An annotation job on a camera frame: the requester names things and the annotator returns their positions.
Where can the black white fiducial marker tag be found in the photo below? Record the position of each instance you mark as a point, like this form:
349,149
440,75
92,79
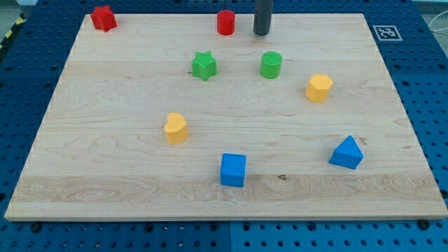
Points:
387,33

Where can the green star block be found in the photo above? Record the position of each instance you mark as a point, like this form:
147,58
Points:
204,65

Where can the yellow heart block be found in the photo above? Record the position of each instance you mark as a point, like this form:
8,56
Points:
176,128

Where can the blue triangular prism block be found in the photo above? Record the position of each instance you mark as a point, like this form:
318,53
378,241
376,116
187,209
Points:
347,154

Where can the black bolt front left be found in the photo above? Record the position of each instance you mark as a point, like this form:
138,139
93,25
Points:
35,227

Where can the blue cube block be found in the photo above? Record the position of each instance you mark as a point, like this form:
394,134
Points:
232,170

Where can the black bolt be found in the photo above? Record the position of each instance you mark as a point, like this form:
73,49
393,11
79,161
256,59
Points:
424,224
35,227

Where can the black bolt front right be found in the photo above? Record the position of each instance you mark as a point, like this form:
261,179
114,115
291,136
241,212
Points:
424,224

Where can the red cylinder block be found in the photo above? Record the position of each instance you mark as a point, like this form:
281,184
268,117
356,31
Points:
226,22

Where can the red star block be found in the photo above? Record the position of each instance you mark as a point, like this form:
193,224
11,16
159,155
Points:
103,18

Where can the yellow hexagon block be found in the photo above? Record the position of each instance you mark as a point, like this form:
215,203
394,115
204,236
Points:
318,87

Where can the green cylinder block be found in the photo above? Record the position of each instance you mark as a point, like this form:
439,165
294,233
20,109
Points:
270,65

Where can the yellow black hazard tape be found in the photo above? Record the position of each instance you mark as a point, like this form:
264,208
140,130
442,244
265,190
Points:
13,32

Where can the light wooden board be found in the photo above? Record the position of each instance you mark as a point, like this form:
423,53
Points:
101,152

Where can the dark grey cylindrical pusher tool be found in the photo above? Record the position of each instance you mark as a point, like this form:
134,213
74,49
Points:
262,17

